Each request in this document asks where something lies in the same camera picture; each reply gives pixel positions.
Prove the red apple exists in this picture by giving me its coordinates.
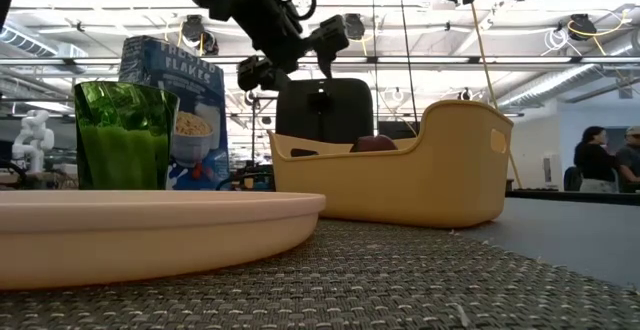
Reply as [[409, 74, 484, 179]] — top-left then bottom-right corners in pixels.
[[349, 134, 399, 154]]

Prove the person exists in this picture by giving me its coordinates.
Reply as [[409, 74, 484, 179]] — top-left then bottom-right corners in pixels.
[[573, 125, 619, 194], [615, 125, 640, 194]]

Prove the blue Frosted Flakes cereal box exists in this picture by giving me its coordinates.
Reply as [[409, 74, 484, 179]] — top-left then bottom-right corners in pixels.
[[118, 35, 232, 192]]

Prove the black neighbouring table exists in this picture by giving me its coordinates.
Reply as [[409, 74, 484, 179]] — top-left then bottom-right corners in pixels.
[[504, 188, 640, 207]]

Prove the pale round plate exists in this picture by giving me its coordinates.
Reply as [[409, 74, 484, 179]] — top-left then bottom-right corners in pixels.
[[0, 190, 327, 292]]

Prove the silver ceiling air duct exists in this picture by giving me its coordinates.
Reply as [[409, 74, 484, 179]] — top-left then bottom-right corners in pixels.
[[497, 34, 640, 110]]

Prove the black and silver toaster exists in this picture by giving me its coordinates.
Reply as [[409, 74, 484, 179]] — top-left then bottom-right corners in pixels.
[[275, 77, 375, 146]]

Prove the black ceiling cable reel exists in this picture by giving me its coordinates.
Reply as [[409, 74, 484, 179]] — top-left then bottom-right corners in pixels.
[[344, 13, 367, 42], [180, 14, 220, 56], [566, 13, 597, 42]]

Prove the grey woven placemat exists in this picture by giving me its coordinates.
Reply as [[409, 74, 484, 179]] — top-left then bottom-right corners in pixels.
[[0, 218, 640, 330]]

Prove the yellow hanging cable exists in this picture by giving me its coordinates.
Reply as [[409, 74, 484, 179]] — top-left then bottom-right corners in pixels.
[[469, 2, 524, 190]]

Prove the green faceted glass cup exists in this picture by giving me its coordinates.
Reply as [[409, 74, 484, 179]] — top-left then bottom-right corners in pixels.
[[73, 80, 180, 192]]

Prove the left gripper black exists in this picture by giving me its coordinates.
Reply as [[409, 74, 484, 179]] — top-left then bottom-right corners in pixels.
[[232, 0, 350, 92]]

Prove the black office chair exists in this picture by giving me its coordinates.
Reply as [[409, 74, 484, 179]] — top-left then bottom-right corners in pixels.
[[563, 166, 584, 193]]

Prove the black monitor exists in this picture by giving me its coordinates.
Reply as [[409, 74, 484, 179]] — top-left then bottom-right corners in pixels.
[[377, 121, 422, 140]]

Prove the yellow plastic basket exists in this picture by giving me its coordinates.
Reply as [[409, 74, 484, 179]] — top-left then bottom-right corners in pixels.
[[267, 100, 515, 230]]

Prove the black hanging cable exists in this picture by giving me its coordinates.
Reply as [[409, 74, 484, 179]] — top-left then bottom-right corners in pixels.
[[396, 0, 420, 124]]

